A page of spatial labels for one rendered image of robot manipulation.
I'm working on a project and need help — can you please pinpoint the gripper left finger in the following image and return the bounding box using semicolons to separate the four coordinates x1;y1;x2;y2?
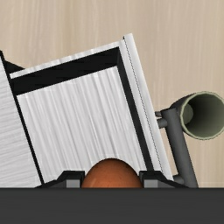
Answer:
37;170;86;189

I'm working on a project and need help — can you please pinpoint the cabinet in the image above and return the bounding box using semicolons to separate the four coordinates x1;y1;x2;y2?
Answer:
0;50;45;189

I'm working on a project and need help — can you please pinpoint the brown egg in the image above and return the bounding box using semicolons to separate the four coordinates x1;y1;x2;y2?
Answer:
80;157;144;189

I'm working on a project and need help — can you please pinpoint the olive green cup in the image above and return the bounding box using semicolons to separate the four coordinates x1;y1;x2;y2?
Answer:
170;90;224;141

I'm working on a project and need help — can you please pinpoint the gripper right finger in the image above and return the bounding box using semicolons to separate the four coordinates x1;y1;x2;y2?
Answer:
138;170;188;189

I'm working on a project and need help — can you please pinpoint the cabinet drawer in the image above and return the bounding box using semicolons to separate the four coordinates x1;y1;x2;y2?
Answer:
9;32;200;189

